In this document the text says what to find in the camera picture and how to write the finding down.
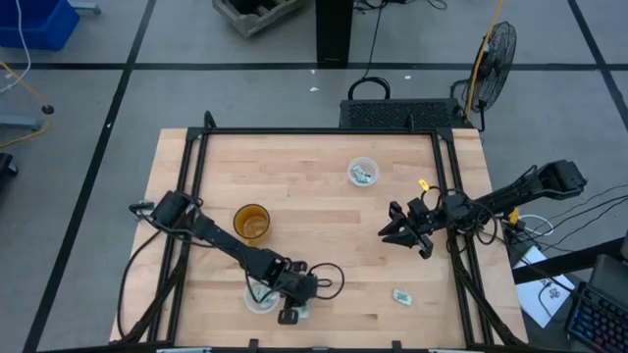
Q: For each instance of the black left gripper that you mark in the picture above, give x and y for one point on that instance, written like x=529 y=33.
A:
x=298 y=288

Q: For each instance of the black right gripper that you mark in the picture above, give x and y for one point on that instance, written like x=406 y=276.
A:
x=427 y=220

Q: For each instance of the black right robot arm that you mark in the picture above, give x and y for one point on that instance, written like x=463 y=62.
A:
x=520 y=191

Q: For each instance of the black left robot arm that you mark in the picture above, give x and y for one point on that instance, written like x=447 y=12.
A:
x=225 y=240

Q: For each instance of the blue plastic bin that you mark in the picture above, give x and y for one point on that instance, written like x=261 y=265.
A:
x=36 y=22

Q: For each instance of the clear plastic bowl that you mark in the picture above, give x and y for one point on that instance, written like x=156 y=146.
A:
x=255 y=307

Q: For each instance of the small yellow tag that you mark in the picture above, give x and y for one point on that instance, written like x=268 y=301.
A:
x=424 y=185

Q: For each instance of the clear bowl with white label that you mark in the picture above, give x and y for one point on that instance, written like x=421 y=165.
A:
x=351 y=179

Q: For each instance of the amber translucent plastic cup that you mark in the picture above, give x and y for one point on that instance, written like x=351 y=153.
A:
x=251 y=223

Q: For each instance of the white paper sheet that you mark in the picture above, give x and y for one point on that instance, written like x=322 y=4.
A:
x=535 y=289

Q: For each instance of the black crossbeam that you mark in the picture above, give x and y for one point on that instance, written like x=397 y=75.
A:
x=564 y=262

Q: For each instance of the black tower box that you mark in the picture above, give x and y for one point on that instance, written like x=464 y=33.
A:
x=334 y=32

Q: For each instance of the backlit computer keyboard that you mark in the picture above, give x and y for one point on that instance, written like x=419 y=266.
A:
x=598 y=318

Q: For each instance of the grey moulded crate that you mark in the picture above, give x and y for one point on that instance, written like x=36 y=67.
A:
x=255 y=17

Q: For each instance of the grey metal foot bar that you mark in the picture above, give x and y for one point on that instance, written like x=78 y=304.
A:
x=19 y=122

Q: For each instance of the black aluminium table frame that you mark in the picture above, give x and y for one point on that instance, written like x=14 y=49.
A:
x=191 y=162

